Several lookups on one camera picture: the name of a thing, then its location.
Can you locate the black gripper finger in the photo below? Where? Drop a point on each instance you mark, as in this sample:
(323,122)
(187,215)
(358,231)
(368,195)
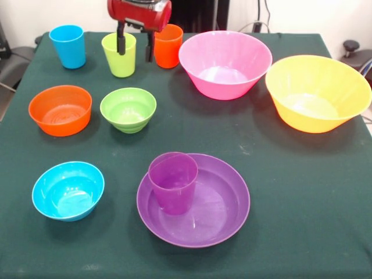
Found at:
(121,40)
(149,52)

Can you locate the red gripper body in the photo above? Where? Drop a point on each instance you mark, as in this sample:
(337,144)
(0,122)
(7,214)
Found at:
(136,16)

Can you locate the orange plastic cup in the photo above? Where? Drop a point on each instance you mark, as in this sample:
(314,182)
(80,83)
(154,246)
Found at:
(168,49)

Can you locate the lime green plastic cup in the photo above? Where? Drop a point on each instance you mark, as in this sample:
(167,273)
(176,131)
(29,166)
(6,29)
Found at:
(119,65)

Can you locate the purple plastic cup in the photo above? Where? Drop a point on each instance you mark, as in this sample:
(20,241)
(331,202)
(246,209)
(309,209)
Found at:
(174,197)

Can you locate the purple plastic bowl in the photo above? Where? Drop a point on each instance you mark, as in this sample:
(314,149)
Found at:
(221,221)

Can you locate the blue plastic cup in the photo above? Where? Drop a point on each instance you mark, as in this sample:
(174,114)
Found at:
(69,49)

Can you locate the green plastic bowl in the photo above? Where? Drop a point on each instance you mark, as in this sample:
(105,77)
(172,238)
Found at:
(128,122)

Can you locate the pink plastic bowl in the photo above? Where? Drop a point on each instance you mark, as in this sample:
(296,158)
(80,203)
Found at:
(223,87)

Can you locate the orange plastic bowl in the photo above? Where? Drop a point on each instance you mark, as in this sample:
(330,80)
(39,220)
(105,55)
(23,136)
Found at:
(61,125)

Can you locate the grey chair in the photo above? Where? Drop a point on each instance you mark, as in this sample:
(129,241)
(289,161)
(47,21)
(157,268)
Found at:
(14,69)

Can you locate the black power plug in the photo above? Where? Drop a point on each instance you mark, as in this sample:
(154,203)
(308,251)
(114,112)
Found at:
(257,26)

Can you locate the blue plastic bowl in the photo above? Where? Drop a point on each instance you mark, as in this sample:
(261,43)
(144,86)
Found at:
(67,189)

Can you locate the yellow plastic bowl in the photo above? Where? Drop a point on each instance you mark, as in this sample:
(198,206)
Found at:
(305,122)

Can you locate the black chair armrest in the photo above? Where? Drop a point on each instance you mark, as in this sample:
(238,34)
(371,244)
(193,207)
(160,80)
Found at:
(351,46)

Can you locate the dark green tablecloth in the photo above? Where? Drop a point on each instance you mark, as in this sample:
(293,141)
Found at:
(87,255)

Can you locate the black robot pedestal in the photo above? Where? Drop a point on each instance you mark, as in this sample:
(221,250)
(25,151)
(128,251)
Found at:
(197,14)

